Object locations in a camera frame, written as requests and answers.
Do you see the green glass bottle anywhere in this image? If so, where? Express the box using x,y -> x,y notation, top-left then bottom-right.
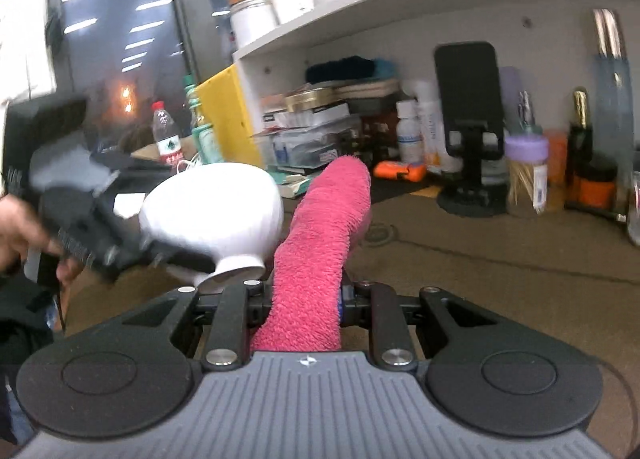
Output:
184,75 -> 225,166

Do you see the black cable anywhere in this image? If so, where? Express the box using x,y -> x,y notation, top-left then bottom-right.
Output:
596,360 -> 640,421

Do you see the stack of flat boxes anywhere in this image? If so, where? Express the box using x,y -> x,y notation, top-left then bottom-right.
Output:
260,94 -> 352,140

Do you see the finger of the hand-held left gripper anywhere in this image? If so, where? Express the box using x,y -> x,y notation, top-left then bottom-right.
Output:
107,225 -> 218,277
89,151 -> 175,174

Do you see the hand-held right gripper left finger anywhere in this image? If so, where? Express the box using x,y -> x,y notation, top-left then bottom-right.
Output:
50,280 -> 273,373

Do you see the orange jar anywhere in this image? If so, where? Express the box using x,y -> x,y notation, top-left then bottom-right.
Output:
567,155 -> 620,212

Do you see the person's left hand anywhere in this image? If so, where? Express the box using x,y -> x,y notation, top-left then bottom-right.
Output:
0,197 -> 84,286

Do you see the black phone stand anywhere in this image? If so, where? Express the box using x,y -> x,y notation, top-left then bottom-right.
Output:
436,120 -> 510,218

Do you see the white medicine bottle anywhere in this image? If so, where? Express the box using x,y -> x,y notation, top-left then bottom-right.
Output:
396,100 -> 427,166

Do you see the dark brown box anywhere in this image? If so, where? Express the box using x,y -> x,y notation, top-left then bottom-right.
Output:
359,111 -> 401,162

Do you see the purple lid toothpick jar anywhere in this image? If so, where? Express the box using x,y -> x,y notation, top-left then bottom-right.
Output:
503,133 -> 551,218

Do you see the teal book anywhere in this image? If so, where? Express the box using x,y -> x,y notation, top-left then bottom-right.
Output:
266,165 -> 328,200

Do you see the white canister gold lid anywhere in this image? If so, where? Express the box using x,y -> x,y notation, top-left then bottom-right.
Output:
229,0 -> 279,50

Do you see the black smartphone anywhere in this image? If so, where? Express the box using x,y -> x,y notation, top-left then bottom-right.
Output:
433,41 -> 506,140

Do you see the white ceramic bowl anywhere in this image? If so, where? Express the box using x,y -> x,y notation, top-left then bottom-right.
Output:
138,162 -> 286,291

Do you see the pink towel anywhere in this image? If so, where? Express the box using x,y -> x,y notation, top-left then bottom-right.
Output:
249,156 -> 373,354

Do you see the yellow plastic box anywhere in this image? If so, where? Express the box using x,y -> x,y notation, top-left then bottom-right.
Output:
194,64 -> 264,170

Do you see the clear plastic organizer box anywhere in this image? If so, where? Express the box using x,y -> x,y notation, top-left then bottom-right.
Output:
271,125 -> 362,170

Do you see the gold round tin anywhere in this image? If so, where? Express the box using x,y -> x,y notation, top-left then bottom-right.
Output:
284,88 -> 337,114

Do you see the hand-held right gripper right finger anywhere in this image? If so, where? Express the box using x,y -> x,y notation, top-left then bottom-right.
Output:
337,280 -> 563,373

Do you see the tall blue bottle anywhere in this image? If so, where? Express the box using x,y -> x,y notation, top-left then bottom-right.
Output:
591,8 -> 635,220

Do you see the white spray bottle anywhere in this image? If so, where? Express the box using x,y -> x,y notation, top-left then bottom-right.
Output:
416,81 -> 453,174

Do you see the person's dark clothing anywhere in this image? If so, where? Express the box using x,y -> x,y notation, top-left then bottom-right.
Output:
0,273 -> 67,446

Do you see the white paper cup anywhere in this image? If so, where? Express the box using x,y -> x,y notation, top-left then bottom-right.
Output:
266,0 -> 316,26

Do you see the red cap water bottle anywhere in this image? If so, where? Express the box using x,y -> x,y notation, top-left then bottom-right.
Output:
151,100 -> 184,166

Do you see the gold cap perfume bottle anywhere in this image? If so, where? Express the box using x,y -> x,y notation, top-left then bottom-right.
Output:
569,88 -> 595,176

